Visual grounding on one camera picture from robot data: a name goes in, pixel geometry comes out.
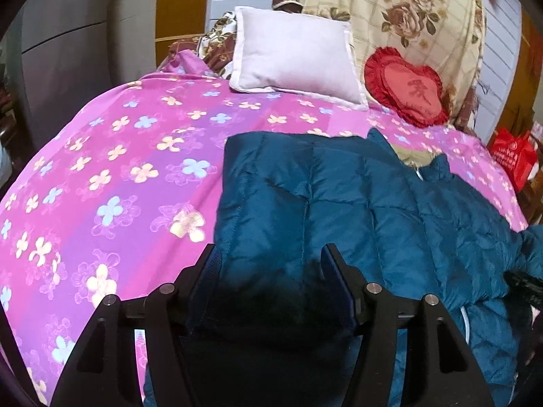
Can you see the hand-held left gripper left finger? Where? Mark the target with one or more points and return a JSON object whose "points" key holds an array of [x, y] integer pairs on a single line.
{"points": [[212, 265]]}

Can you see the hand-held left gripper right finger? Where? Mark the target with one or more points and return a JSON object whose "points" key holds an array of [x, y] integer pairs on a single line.
{"points": [[335, 267]]}

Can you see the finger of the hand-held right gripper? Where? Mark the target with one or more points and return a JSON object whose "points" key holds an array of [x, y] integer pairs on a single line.
{"points": [[526, 286]]}

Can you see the blue puffer jacket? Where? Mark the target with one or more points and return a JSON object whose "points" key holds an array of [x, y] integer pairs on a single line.
{"points": [[339, 199]]}

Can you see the red plastic bag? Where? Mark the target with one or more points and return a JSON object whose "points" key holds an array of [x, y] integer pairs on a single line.
{"points": [[509, 152]]}

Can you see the pink floral bedsheet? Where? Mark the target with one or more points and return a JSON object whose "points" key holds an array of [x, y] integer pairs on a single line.
{"points": [[127, 157]]}

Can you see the red heart cushion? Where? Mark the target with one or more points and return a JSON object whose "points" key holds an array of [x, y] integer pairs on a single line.
{"points": [[407, 89]]}

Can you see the white pillow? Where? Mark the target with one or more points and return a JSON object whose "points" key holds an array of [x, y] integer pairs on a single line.
{"points": [[292, 55]]}

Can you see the brown floral quilt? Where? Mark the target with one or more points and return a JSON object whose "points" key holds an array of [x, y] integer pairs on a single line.
{"points": [[216, 46]]}

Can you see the grey wardrobe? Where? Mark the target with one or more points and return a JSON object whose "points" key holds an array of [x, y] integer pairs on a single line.
{"points": [[63, 51]]}

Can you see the wooden headboard with white panel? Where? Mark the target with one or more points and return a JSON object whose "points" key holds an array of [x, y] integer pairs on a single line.
{"points": [[182, 4]]}

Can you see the beige rose print blanket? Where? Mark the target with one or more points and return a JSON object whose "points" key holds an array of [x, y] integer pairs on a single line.
{"points": [[382, 4]]}

